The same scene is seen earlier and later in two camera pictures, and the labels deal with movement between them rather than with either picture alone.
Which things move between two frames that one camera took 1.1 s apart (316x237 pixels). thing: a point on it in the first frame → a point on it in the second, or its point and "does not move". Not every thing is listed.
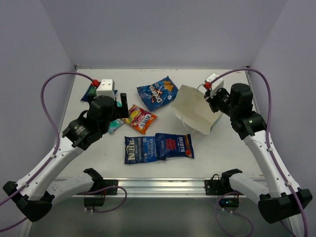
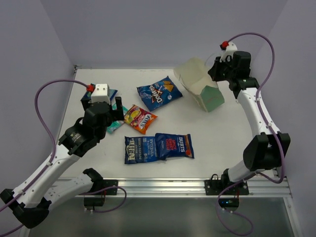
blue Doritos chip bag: x=158 y=94 does not move
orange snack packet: x=139 y=119 does not move
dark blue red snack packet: x=170 y=145 does not move
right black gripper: x=211 y=99 → x=213 y=71
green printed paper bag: x=194 y=110 → x=193 y=73
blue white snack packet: x=140 y=149 does not move
